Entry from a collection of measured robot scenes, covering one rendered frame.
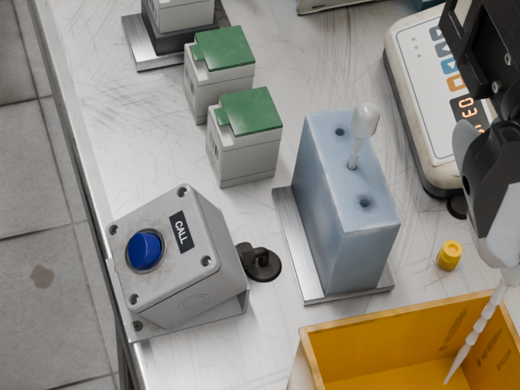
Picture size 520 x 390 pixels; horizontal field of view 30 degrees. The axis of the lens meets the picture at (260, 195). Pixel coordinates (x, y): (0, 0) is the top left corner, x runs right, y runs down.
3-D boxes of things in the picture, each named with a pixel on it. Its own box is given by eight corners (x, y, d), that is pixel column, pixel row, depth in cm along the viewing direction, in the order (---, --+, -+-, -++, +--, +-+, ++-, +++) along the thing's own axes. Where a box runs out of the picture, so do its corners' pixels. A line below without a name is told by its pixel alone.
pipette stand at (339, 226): (270, 195, 76) (284, 115, 68) (355, 183, 78) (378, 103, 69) (302, 306, 71) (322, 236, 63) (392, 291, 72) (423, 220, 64)
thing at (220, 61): (182, 89, 81) (184, 33, 76) (235, 78, 83) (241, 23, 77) (196, 125, 79) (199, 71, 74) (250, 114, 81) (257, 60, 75)
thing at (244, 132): (204, 149, 78) (208, 96, 73) (260, 138, 79) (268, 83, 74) (219, 189, 76) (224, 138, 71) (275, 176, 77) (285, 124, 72)
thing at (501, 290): (436, 378, 56) (498, 272, 46) (448, 375, 56) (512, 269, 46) (441, 389, 55) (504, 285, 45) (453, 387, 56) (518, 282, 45)
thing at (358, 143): (326, 228, 73) (354, 129, 63) (336, 227, 73) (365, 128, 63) (330, 237, 73) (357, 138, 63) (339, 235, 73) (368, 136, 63)
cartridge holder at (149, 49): (121, 27, 85) (119, -3, 82) (219, 9, 87) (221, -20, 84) (136, 73, 82) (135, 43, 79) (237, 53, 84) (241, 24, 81)
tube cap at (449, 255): (432, 254, 75) (438, 241, 73) (451, 249, 75) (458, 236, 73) (440, 273, 74) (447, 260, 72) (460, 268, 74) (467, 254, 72)
